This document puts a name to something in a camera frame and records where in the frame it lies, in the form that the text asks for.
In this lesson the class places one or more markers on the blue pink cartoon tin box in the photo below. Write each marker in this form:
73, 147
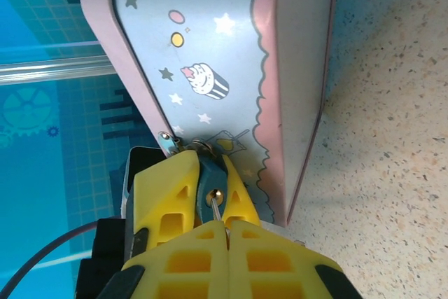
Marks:
217, 50

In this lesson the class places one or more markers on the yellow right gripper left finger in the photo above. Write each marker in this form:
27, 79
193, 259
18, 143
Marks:
182, 271

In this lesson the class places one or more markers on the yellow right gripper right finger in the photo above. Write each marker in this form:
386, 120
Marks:
280, 271

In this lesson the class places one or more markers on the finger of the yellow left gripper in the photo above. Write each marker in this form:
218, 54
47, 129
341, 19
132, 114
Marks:
239, 201
164, 187

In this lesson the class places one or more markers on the aluminium frame post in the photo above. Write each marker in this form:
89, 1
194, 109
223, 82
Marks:
52, 69

